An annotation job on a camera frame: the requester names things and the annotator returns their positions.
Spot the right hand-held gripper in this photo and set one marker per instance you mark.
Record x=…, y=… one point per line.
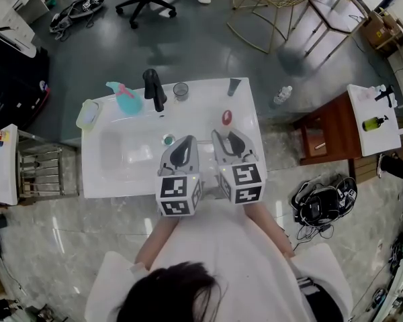
x=245, y=183

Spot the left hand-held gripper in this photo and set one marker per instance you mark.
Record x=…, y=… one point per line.
x=176, y=196

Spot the person's left forearm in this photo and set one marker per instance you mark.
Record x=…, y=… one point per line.
x=158, y=240

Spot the person's right forearm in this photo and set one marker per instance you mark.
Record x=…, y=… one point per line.
x=268, y=230

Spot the black tube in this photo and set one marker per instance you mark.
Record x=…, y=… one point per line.
x=233, y=86

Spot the clear glass cup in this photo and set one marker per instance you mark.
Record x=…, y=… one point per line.
x=180, y=92

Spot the clear plastic water bottle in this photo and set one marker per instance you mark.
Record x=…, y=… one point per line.
x=282, y=95

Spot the teal spray bottle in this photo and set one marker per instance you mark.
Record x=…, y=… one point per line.
x=131, y=101

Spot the black sink faucet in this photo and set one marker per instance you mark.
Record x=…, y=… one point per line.
x=154, y=86

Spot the person's white shirt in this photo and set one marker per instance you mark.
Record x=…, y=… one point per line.
x=221, y=247

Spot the green soap dish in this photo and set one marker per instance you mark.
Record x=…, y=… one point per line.
x=88, y=114

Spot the wooden vanity with white sink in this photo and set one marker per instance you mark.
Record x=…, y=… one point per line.
x=339, y=129

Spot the green pump bottle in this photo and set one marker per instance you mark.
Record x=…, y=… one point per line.
x=372, y=123

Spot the black faucet on wooden vanity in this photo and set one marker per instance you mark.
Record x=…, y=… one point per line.
x=386, y=96

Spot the wooden chair with dark seat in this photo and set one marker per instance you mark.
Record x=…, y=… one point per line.
x=332, y=17

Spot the black striped garment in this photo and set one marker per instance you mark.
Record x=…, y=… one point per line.
x=322, y=300

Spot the white side table metal rack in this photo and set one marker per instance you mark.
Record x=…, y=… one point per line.
x=1, y=169

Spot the pile of black gear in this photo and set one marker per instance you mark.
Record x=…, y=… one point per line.
x=74, y=12

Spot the large black cabinet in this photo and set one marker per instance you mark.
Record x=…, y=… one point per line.
x=10, y=86

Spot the cardboard box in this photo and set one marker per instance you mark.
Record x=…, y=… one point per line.
x=379, y=32

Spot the white sink vanity black frame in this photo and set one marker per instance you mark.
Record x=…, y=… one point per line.
x=127, y=166

